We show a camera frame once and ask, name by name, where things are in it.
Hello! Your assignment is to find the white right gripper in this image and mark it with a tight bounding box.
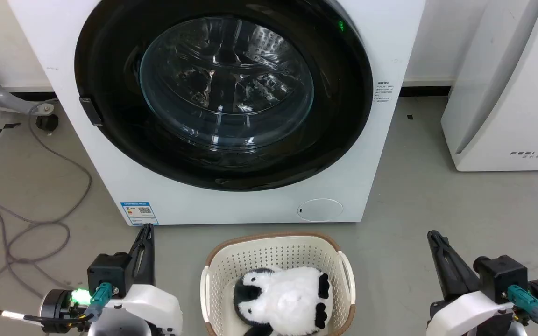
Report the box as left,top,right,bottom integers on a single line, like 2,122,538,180
426,230,538,336

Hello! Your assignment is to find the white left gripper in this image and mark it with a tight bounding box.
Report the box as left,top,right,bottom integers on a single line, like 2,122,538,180
40,224,184,336

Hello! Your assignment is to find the white front-load washing machine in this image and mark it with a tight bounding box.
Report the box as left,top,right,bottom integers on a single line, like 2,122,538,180
7,0,426,227

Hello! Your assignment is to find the black round glass washer door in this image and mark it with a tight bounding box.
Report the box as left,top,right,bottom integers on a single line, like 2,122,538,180
74,0,374,192

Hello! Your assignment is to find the blue energy label sticker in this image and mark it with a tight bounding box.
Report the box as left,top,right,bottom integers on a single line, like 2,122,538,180
120,201,159,226

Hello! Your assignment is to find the cream perforated laundry basket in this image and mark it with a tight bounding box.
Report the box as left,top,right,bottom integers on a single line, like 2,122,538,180
200,232,357,336

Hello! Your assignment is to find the round white filter cover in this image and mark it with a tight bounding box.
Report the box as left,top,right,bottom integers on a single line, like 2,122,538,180
297,198,344,223

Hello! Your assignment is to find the black white plush penguin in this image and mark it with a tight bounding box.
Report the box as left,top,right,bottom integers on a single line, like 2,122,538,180
233,266,333,336

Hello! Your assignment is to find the black caster wheel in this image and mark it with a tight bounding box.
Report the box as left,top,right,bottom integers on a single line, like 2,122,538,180
35,113,60,134

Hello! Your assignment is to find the white feelbird appliance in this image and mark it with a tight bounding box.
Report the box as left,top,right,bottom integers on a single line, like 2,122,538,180
440,0,538,173

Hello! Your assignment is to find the small printed text label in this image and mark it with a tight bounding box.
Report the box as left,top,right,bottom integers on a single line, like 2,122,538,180
375,79,395,104

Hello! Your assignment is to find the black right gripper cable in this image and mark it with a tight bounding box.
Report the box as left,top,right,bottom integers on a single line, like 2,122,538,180
506,286,538,336

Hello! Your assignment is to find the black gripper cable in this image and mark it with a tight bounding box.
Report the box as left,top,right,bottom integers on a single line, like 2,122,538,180
506,286,538,336
0,282,113,333

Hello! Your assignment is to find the grey floor cable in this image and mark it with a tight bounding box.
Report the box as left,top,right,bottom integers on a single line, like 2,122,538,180
0,178,76,309
7,99,93,265

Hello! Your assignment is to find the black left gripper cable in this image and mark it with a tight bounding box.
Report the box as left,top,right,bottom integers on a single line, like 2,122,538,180
0,282,113,333

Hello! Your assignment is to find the grey metal frame leg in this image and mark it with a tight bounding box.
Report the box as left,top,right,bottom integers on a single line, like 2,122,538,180
0,49,56,116

